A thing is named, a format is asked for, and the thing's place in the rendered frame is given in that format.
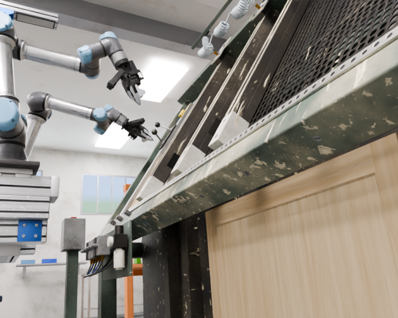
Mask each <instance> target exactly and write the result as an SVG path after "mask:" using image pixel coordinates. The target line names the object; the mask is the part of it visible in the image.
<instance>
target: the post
mask: <svg viewBox="0 0 398 318"><path fill-rule="evenodd" d="M78 255H79V251H78V250H69V251H67V252H66V277H65V293H64V318H76V317H77V296H78Z"/></svg>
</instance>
